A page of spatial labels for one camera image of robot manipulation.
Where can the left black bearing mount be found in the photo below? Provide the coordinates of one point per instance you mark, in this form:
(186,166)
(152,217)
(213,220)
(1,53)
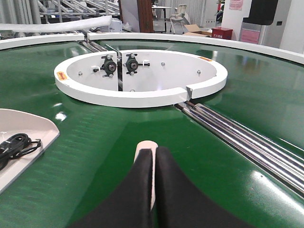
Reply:
(109,66)

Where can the black kiosk machine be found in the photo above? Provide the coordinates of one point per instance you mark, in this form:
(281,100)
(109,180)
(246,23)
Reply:
(266,22)

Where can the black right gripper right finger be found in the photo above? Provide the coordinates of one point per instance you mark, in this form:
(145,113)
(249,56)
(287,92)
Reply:
(180,204)

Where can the right black bearing mount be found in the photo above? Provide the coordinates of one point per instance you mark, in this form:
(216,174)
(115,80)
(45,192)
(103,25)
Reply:
(132,64)

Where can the pink plastic dustpan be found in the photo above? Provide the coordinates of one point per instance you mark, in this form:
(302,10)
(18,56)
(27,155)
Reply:
(23,138)

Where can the brown pillar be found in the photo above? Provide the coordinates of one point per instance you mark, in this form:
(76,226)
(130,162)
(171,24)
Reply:
(145,16)

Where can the cardboard box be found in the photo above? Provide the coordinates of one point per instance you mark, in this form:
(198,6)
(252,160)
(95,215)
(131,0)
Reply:
(194,30)

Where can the white outer rim left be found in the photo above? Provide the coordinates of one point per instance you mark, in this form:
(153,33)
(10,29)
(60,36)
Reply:
(26,41)

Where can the steel roller set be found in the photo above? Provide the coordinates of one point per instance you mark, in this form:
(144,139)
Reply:
(270,157)
(92,46)

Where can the green conveyor belt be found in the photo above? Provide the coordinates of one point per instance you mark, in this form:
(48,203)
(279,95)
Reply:
(96,145)

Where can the white folding chair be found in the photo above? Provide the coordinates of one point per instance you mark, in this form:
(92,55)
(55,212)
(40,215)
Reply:
(179,16)

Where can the far steel roller set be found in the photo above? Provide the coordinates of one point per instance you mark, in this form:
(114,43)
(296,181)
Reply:
(92,46)

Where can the white rim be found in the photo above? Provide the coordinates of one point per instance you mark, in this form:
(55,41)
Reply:
(271,51)
(26,41)

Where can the black bearing mount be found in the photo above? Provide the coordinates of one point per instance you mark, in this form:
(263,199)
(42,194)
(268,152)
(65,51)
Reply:
(132,64)
(109,66)

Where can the pink hand brush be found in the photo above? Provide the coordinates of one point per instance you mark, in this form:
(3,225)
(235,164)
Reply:
(149,148)

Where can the red box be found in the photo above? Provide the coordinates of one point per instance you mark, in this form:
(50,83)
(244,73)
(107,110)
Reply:
(222,33)

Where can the near steel roller set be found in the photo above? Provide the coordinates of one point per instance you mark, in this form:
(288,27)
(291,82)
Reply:
(270,157)

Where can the white foam roll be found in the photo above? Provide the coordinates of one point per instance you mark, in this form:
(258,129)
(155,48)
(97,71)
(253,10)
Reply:
(58,27)

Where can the white outer rim right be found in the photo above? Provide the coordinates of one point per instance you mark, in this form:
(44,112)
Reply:
(271,51)

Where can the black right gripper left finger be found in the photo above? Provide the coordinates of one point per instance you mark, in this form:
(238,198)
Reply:
(128,206)

